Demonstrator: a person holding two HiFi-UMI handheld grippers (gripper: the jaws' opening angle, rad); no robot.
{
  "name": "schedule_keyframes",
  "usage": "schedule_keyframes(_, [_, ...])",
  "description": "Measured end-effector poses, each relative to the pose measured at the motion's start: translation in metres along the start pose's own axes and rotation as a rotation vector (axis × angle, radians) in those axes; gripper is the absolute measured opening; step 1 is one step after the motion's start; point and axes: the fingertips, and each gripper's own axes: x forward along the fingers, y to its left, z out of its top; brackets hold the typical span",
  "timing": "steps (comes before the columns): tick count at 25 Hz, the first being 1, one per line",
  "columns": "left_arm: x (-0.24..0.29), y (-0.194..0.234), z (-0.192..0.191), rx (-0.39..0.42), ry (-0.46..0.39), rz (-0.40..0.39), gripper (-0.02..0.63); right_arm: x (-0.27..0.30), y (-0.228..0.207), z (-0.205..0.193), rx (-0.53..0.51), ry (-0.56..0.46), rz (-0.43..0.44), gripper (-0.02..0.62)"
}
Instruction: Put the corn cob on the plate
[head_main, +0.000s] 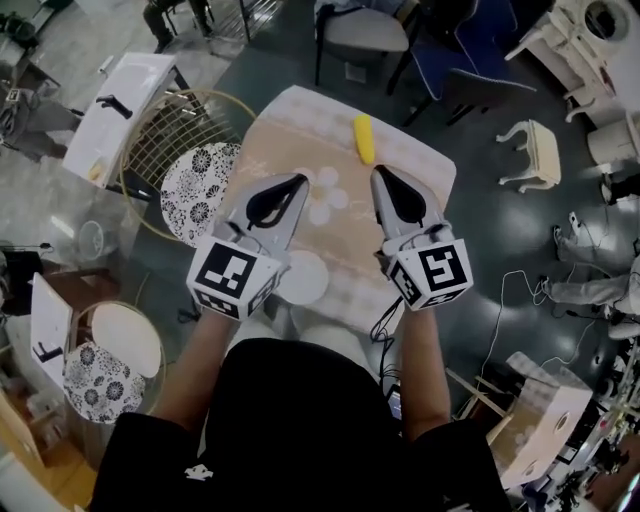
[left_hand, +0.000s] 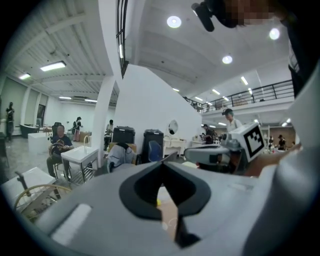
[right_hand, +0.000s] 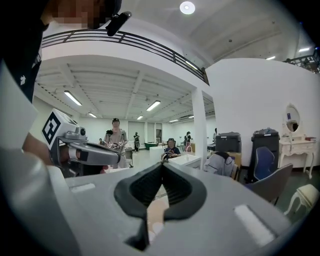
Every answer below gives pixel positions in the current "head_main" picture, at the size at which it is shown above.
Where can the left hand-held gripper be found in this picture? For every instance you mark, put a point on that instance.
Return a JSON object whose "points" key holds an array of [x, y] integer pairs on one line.
{"points": [[227, 272]]}

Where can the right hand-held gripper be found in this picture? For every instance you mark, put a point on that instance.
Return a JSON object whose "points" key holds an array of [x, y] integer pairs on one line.
{"points": [[440, 270]]}

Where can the white round plate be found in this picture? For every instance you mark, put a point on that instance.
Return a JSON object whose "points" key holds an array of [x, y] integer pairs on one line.
{"points": [[307, 277]]}

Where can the yellow soft object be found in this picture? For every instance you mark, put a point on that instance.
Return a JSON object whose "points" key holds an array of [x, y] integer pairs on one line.
{"points": [[364, 140]]}

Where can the person's left forearm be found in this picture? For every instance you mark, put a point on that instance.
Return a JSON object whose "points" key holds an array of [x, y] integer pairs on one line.
{"points": [[195, 375]]}

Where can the person's right forearm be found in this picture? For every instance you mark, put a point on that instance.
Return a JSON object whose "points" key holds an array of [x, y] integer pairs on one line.
{"points": [[425, 380]]}

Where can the beige flower tablecloth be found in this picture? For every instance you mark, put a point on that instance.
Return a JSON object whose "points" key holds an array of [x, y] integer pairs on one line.
{"points": [[350, 225]]}

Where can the black white floral cushion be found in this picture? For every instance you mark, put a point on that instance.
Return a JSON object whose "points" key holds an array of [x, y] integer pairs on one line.
{"points": [[197, 195], [102, 385]]}

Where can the cream carved stool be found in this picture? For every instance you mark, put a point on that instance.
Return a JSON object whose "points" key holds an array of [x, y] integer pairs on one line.
{"points": [[542, 150]]}

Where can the white power strip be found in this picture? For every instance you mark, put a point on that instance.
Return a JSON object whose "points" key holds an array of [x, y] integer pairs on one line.
{"points": [[574, 222]]}

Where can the clear plastic bin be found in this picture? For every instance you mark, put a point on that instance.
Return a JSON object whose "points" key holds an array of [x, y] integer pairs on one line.
{"points": [[95, 240]]}

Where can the yellow sponge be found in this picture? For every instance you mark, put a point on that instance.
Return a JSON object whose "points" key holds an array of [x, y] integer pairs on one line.
{"points": [[95, 171]]}

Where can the blue padded chair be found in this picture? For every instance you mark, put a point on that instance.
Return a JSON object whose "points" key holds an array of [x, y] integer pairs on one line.
{"points": [[480, 50]]}

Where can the white round cushion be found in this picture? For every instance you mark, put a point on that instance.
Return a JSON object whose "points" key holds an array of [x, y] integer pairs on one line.
{"points": [[127, 335]]}

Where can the black faucet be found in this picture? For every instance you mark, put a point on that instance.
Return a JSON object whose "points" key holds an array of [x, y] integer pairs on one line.
{"points": [[115, 106], [45, 352]]}

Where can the grey padded chair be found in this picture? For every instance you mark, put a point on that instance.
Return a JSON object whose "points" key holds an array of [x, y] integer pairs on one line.
{"points": [[360, 32]]}

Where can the brown wooden stand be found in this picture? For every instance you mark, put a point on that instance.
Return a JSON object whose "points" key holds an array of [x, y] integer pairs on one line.
{"points": [[85, 285]]}

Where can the small black monitor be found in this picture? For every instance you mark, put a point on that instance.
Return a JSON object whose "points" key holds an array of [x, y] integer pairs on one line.
{"points": [[395, 405]]}

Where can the white table with metal legs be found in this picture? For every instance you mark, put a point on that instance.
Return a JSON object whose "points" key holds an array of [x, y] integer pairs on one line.
{"points": [[250, 15]]}

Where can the person's black shirt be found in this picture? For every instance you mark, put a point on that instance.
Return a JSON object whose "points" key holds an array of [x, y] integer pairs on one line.
{"points": [[300, 430]]}

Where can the cream carved dresser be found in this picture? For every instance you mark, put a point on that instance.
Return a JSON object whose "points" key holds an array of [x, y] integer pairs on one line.
{"points": [[575, 40]]}

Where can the cloth-covered overturned table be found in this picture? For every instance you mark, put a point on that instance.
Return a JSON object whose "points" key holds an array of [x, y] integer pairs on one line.
{"points": [[555, 420]]}

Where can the light wooden chair frame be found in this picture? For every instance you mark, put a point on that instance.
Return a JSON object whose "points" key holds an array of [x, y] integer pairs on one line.
{"points": [[487, 402]]}

